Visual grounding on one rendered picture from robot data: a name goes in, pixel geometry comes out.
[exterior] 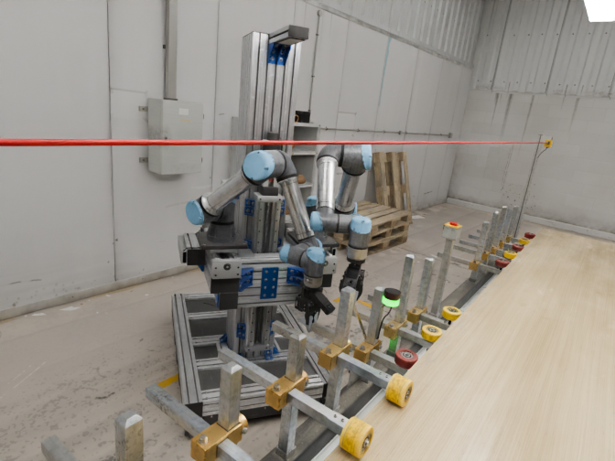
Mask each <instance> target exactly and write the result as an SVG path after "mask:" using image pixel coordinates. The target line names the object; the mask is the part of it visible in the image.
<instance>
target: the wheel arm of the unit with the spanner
mask: <svg viewBox="0 0 615 461"><path fill-rule="evenodd" d="M310 331H313V332H315V333H317V334H319V335H321V336H322V337H324V338H327V339H329V340H331V341H334V336H335V331H334V330H332V329H330V328H328V327H325V326H322V325H321V324H319V323H317V322H314V323H312V324H311V327H310ZM349 340H350V341H351V343H352V348H353V351H354V349H355V348H356V347H357V346H359V345H360V344H361V343H360V342H358V341H356V340H354V339H352V338H349ZM370 359H371V360H373V361H375V362H377V363H379V364H381V365H383V366H385V367H386V368H388V369H390V370H394V371H395V372H397V373H399V374H401V375H403V376H404V375H405V374H406V373H407V372H408V371H409V370H407V369H403V368H401V367H399V366H398V365H396V363H395V362H394V358H392V357H390V356H387V355H385V354H383V353H382V352H380V351H378V350H376V349H374V350H372V351H371V353H370Z"/></svg>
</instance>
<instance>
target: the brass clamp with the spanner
mask: <svg viewBox="0 0 615 461"><path fill-rule="evenodd" d="M361 346H364V347H365V350H360V347H361ZM382 347H383V346H382V342H381V340H380V339H379V338H378V342H377V343H375V344H374V345H373V344H371V343H368V342H366V339H365V340H364V341H363V342H362V343H361V344H360V345H359V346H357V347H356V348H355V349H354V354H353V357H354V358H355V359H357V360H359V361H361V362H363V363H365V364H366V363H367V362H368V361H369V360H370V353H371V351H372V350H374V349H376V350H378V351H379V349H381V348H382Z"/></svg>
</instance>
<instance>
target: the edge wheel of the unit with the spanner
mask: <svg viewBox="0 0 615 461"><path fill-rule="evenodd" d="M417 361H418V356H417V354H416V353H414V351H412V350H410V349H406V348H400V349H398V350H397V351H396V352H395V357H394V362H395V363H396V365H398V366H399V367H401V368H403V369H407V370H410V369H411V368H412V367H413V366H414V364H415V363H416V362H417Z"/></svg>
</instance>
